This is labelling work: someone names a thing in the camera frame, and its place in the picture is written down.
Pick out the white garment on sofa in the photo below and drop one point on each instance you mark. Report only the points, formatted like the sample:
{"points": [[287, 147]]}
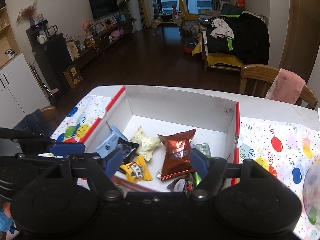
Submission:
{"points": [[221, 29]]}

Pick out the dark sofa with clothes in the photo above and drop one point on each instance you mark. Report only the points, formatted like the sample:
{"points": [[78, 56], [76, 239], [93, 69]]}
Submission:
{"points": [[251, 43]]}

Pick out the low dark tv console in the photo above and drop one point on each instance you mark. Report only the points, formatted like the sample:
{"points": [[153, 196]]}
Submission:
{"points": [[105, 39]]}

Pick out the green snack packet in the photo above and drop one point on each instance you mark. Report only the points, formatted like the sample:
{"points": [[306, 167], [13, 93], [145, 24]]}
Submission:
{"points": [[203, 148]]}

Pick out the operator hand blue sleeve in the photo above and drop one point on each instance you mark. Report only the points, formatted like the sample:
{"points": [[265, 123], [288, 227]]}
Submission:
{"points": [[6, 217]]}

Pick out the yellow snack packet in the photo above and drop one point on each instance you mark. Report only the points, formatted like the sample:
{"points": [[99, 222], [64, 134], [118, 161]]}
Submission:
{"points": [[136, 170]]}

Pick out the light blue snack packet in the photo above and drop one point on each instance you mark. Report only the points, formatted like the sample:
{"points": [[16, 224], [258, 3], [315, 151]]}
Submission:
{"points": [[111, 142]]}

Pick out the black television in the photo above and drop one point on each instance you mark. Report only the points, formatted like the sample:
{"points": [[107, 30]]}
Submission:
{"points": [[103, 8]]}

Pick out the black purple snack packet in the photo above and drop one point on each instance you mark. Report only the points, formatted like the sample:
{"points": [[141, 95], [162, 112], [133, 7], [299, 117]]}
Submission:
{"points": [[128, 149]]}

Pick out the cream white snack packet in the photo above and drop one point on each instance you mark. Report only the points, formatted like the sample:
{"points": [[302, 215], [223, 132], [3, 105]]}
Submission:
{"points": [[147, 144]]}

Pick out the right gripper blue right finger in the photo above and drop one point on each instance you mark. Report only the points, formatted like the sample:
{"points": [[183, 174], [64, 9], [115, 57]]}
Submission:
{"points": [[199, 162]]}

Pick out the yellow giraffe toy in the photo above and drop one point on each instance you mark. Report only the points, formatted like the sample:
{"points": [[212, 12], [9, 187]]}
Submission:
{"points": [[186, 15]]}

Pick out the brown cardboard box on floor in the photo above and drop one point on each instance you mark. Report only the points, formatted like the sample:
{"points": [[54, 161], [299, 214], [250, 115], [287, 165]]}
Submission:
{"points": [[73, 76]]}

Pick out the colourful balloon tablecloth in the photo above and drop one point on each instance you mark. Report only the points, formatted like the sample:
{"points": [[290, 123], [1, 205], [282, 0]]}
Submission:
{"points": [[285, 149]]}

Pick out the pink towel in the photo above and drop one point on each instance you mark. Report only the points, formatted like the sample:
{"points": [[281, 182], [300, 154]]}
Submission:
{"points": [[286, 87]]}

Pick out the left wooden chair with jeans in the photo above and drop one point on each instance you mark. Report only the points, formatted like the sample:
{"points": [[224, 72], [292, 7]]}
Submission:
{"points": [[41, 121]]}

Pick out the dark red-black snack packet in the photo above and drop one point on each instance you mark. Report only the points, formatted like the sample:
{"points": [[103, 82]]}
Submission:
{"points": [[185, 184]]}

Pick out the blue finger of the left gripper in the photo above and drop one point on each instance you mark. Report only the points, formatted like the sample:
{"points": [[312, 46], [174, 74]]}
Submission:
{"points": [[67, 148]]}

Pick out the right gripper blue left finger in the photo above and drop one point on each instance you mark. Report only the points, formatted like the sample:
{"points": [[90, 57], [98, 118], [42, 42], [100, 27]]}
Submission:
{"points": [[112, 162]]}

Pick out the brown foil snack packet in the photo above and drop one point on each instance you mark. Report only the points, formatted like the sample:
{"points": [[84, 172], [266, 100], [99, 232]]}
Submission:
{"points": [[177, 154]]}

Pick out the white cabinet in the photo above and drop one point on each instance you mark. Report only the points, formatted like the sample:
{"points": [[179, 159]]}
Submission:
{"points": [[21, 93]]}

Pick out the red cardboard box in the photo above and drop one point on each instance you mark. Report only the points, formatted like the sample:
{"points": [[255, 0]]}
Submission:
{"points": [[166, 111]]}

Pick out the wooden chair with backrest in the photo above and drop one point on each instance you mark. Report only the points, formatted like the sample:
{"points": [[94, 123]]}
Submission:
{"points": [[266, 75]]}

